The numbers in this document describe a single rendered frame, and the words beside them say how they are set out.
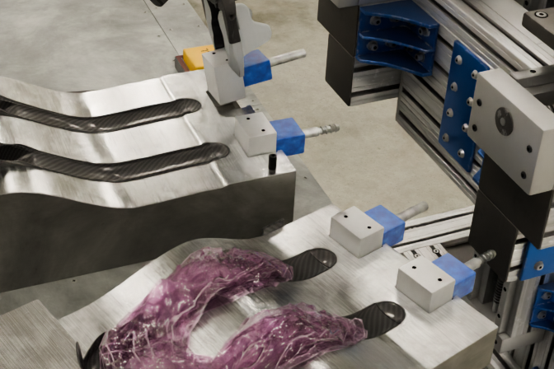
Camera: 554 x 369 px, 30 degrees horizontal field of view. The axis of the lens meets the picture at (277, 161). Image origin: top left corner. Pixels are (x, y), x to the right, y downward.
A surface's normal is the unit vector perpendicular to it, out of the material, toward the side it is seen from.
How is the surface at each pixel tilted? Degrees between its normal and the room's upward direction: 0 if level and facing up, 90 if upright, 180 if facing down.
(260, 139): 90
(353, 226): 0
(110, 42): 0
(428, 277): 0
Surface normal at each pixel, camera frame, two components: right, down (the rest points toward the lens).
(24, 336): 0.04, -0.82
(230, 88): 0.37, 0.44
